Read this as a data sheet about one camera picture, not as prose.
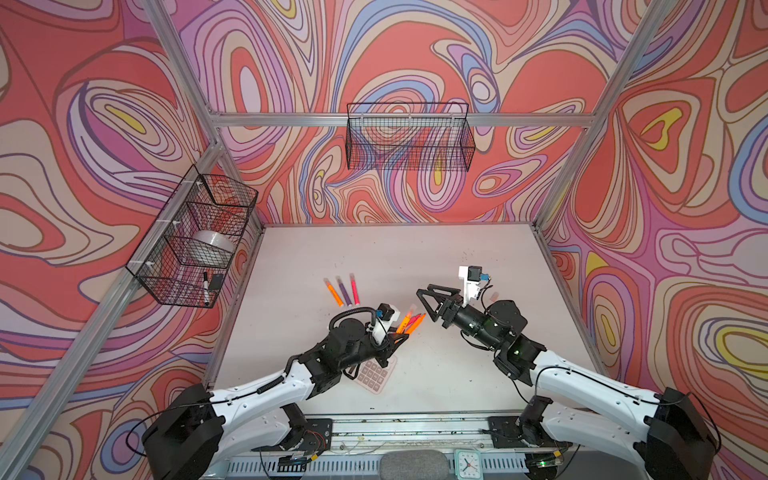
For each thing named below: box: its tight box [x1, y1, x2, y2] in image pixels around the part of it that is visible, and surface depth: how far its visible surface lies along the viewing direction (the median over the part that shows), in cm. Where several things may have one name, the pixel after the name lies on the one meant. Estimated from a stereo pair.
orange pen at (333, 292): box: [323, 278, 344, 307], surface depth 101 cm
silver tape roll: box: [192, 230, 234, 253], surface depth 75 cm
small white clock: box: [454, 449, 483, 480], surface depth 69 cm
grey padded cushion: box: [379, 450, 449, 480], surface depth 68 cm
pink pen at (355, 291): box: [350, 273, 361, 305], surface depth 103 cm
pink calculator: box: [353, 355, 398, 395], surface depth 83 cm
